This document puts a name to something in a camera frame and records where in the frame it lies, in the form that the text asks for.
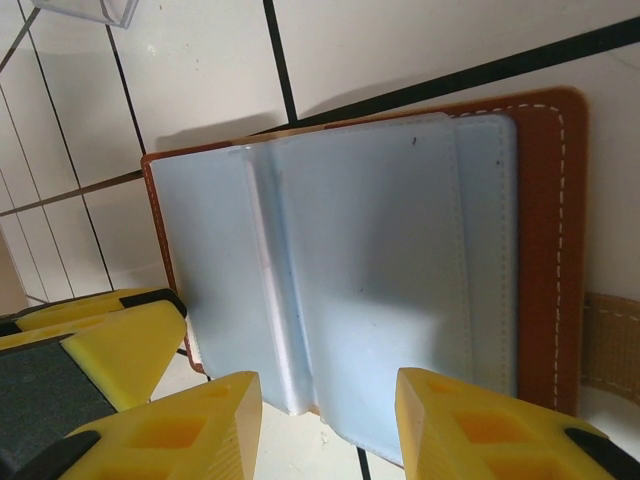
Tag clear acrylic card stand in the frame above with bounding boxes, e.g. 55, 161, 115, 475
29, 0, 140, 29

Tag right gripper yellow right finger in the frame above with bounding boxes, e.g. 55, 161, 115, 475
394, 367, 640, 480

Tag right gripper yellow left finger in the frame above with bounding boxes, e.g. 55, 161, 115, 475
9, 369, 264, 480

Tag brown leather card holder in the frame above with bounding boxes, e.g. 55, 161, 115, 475
139, 85, 640, 471

